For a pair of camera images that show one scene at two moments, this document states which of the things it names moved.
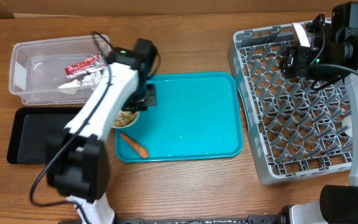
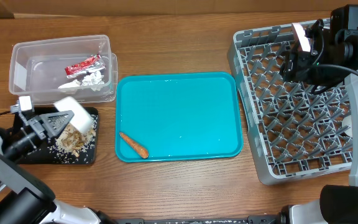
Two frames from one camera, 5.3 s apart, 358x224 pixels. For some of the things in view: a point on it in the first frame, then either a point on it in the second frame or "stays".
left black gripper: [150, 101] → [44, 121]
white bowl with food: [125, 119] → [81, 119]
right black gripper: [294, 65] stays
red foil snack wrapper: [93, 63] stays
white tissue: [89, 79] stays
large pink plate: [301, 34] stays
